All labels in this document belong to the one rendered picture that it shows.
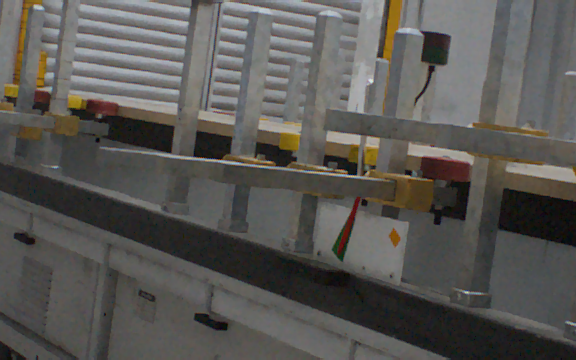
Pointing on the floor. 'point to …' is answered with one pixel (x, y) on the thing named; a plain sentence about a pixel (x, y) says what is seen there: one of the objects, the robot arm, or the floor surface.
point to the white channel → (365, 52)
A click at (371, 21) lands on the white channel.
